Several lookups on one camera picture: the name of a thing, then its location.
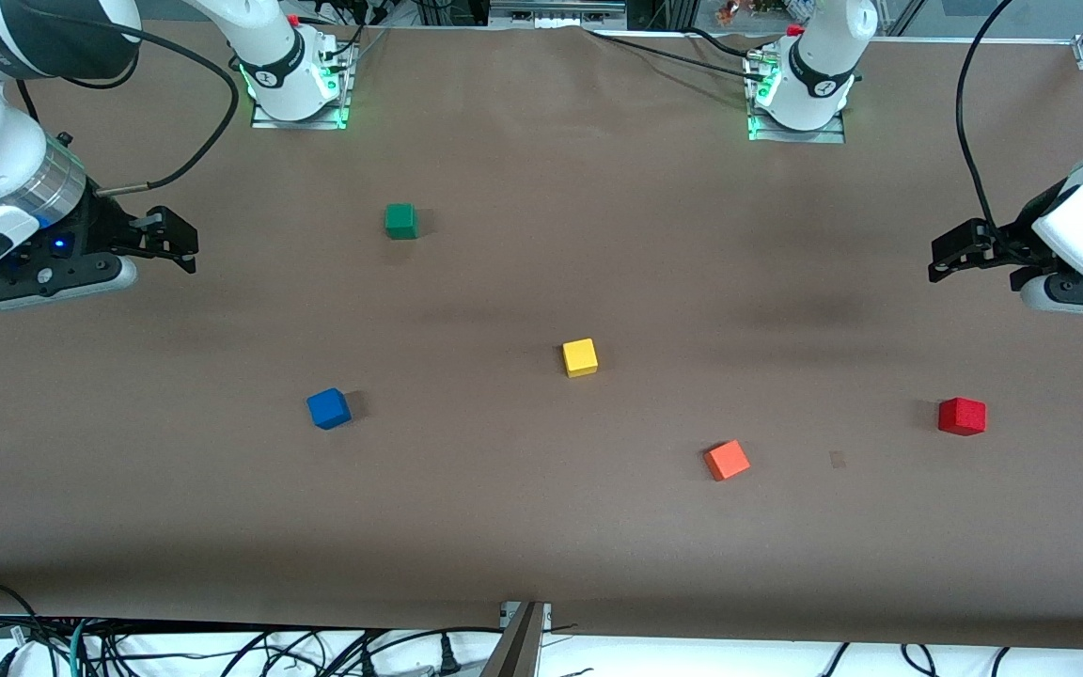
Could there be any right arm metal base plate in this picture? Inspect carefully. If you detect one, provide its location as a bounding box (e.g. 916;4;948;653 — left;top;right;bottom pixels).
250;42;354;131

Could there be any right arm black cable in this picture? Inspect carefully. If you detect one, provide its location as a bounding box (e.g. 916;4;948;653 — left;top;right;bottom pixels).
15;19;242;198

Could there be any brown table cover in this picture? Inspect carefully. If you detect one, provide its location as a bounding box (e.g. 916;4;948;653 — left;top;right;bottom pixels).
0;19;1083;650

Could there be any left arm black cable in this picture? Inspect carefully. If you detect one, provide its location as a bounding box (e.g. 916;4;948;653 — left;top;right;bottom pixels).
955;0;1017;236

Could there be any grey metal rail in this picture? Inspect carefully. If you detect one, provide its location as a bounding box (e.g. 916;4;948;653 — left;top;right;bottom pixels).
490;0;627;27

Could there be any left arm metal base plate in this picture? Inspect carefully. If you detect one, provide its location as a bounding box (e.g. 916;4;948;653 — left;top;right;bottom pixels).
746;52;848;144

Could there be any orange cube block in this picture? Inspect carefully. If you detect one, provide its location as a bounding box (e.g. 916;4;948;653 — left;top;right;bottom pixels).
703;440;751;482

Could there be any red cube block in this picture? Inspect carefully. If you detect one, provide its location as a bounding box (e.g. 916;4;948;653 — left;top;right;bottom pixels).
937;397;987;436

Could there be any blue cube block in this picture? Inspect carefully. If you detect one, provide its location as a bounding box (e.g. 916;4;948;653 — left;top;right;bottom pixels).
306;387;353;431

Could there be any black base supply cable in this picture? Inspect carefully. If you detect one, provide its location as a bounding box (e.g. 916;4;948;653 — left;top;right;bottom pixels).
584;26;773;81

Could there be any dark metal beam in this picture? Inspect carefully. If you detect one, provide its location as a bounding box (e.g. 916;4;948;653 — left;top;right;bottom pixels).
480;602;547;677

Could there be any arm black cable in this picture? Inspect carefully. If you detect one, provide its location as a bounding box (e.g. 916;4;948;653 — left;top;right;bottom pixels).
15;19;242;198
955;0;1017;236

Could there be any yellow cube block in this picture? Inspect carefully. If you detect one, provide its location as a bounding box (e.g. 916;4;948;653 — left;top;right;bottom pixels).
562;338;599;379

